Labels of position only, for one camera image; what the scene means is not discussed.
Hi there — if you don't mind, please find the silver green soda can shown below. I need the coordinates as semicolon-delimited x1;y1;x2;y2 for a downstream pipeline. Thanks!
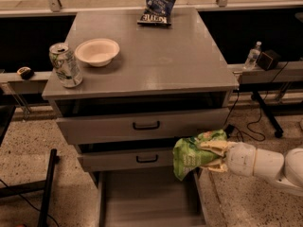
49;43;82;88

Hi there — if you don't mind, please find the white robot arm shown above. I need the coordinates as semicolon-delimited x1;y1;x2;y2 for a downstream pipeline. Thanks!
199;140;303;197

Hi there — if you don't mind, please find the small tape measure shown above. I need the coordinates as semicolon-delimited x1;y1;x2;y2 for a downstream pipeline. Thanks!
17;66;34;79

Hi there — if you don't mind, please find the black power adapter with cable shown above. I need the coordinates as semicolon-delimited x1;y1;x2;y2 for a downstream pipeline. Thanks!
224;61;289;142

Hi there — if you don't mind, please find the clear plastic water bottle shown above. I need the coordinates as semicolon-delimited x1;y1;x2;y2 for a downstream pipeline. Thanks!
243;42;261;70

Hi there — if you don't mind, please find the white paper bowl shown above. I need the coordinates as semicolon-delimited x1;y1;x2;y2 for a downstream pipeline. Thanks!
75;39;120;67

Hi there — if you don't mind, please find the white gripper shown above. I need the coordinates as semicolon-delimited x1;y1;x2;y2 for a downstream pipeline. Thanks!
199;140;257;177

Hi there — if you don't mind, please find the green rice chip bag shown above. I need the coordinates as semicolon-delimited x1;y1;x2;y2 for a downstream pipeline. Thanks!
173;130;227;181

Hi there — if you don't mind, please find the grey drawer cabinet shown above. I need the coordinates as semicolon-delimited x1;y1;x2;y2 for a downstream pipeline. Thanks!
41;6;240;227

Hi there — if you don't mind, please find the blue kettle chip bag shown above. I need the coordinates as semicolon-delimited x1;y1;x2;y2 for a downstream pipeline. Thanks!
137;0;176;26

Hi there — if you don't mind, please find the grey middle drawer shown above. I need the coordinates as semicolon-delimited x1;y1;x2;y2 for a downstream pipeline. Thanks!
78;147;173;172

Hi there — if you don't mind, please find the grey side shelf rail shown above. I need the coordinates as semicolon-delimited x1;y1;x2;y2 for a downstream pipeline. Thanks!
227;61;303;84

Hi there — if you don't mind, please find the grey top drawer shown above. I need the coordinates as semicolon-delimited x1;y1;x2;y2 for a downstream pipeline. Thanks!
57;108;229;145

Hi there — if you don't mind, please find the black stand left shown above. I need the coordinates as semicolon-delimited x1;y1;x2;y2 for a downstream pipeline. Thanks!
0;148;59;227

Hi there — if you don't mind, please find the small black box speaker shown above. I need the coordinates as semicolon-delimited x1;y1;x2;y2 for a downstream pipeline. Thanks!
257;50;280;71

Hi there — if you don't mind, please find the grey open bottom drawer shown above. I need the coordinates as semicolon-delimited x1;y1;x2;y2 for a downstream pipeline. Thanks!
96;166;208;227

